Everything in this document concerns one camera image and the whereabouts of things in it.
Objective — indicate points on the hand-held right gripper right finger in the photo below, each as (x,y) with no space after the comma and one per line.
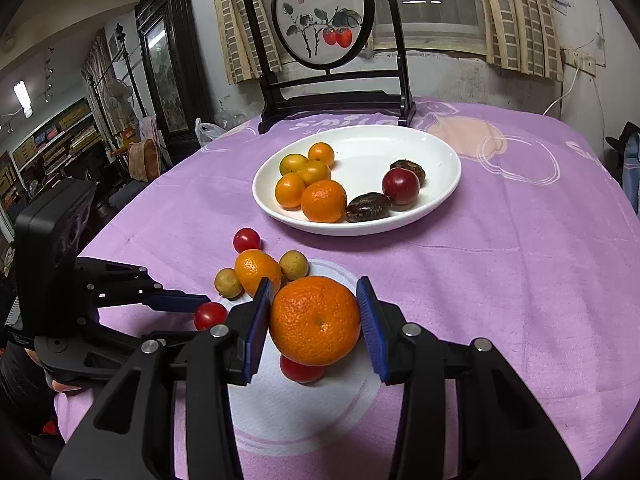
(372,331)

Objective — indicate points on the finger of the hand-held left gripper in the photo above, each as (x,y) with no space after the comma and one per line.
(175,302)
(165,336)

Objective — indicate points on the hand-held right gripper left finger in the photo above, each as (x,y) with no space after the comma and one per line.
(257,331)

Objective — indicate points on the cherry tomato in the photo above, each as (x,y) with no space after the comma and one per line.
(300,373)
(246,239)
(210,316)

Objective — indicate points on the mandarin orange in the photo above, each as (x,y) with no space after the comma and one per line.
(315,320)
(255,267)
(323,202)

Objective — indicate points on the brown water chestnut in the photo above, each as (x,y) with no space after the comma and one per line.
(412,164)
(369,208)

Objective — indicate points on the dark red plum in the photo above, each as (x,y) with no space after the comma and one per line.
(400,187)

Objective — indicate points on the green-tinged citrus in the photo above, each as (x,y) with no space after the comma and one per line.
(290,162)

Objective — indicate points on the white oval plate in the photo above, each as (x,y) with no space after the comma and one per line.
(370,155)

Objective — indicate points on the small smooth yellow-orange citrus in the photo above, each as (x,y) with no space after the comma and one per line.
(321,154)

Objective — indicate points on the person's left hand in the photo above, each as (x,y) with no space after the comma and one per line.
(65,388)

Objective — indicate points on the yellow-green longan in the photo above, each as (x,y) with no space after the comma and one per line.
(228,282)
(293,264)

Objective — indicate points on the bookshelf with books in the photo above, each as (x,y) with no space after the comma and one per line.
(55,145)

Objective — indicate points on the brown woven bag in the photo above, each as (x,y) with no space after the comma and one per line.
(143,161)

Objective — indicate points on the purple tablecloth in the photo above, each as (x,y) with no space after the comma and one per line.
(500,285)

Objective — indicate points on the white spiral light bulb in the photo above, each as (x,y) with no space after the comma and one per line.
(23,97)

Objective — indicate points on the white standing fan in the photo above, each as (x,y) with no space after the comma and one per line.
(118,100)

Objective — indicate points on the white plastic bag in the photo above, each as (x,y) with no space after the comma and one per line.
(210,132)

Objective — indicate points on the dark wood framed painting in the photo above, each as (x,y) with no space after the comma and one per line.
(167,80)

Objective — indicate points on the beige checked curtain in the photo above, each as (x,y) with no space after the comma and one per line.
(235,35)
(520,25)

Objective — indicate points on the blue cloth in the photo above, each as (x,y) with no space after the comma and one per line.
(634,165)

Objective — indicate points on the black bag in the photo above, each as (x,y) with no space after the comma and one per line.
(620,141)

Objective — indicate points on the round painted table screen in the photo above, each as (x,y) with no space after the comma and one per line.
(320,15)

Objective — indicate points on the window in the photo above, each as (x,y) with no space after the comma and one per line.
(435,0)

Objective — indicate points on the white wall socket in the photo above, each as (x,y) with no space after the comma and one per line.
(580,61)

